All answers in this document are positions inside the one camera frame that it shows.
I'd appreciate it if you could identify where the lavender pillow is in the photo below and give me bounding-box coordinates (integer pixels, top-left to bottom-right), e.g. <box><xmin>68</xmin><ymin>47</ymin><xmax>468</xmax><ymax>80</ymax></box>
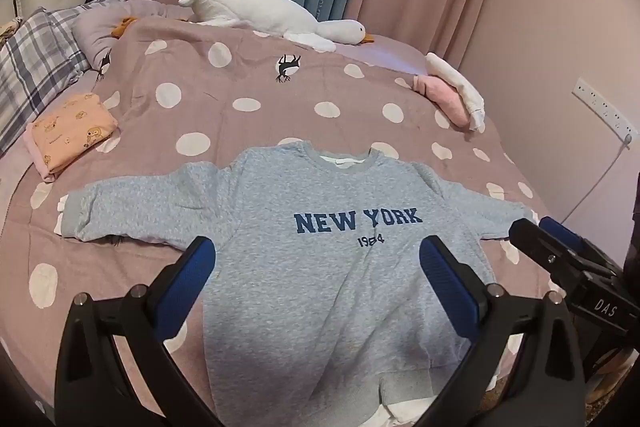
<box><xmin>73</xmin><ymin>0</ymin><xmax>194</xmax><ymax>70</ymax></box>

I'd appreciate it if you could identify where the white wall power strip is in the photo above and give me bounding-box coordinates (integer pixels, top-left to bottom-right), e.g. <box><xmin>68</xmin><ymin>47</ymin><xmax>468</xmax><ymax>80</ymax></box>
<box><xmin>572</xmin><ymin>78</ymin><xmax>638</xmax><ymax>147</ymax></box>

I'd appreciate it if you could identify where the polka dot mauve blanket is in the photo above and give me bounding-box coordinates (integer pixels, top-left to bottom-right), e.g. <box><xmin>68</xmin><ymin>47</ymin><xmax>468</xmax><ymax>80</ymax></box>
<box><xmin>1</xmin><ymin>16</ymin><xmax>549</xmax><ymax>426</ymax></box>

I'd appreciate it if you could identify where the white power cable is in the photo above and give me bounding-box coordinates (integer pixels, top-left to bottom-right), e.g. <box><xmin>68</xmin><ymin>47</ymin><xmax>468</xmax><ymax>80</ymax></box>
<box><xmin>549</xmin><ymin>133</ymin><xmax>634</xmax><ymax>226</ymax></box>

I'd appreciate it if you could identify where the grey New York sweatshirt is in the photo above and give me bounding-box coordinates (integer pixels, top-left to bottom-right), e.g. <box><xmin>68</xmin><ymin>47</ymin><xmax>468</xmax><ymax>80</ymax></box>
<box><xmin>60</xmin><ymin>142</ymin><xmax>530</xmax><ymax>426</ymax></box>

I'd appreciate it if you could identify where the folded orange bear garment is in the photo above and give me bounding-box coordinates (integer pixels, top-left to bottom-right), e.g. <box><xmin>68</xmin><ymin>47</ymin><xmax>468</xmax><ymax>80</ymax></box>
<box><xmin>23</xmin><ymin>93</ymin><xmax>118</xmax><ymax>183</ymax></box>

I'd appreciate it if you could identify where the blue plaid pillow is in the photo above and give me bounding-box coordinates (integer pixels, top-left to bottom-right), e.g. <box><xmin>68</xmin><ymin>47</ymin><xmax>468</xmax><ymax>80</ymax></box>
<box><xmin>0</xmin><ymin>0</ymin><xmax>127</xmax><ymax>153</ymax></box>

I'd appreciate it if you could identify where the folded white garment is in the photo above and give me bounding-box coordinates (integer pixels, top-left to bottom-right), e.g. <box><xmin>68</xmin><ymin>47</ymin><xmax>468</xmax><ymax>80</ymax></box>
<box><xmin>425</xmin><ymin>52</ymin><xmax>486</xmax><ymax>133</ymax></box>

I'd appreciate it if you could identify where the folded pink garment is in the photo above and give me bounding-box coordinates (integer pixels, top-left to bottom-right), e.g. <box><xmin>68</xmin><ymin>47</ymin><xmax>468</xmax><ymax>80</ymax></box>
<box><xmin>412</xmin><ymin>75</ymin><xmax>471</xmax><ymax>129</ymax></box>

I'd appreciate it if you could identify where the white goose plush toy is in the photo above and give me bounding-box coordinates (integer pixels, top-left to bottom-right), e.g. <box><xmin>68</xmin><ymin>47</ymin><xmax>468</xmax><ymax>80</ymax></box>
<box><xmin>179</xmin><ymin>0</ymin><xmax>373</xmax><ymax>52</ymax></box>

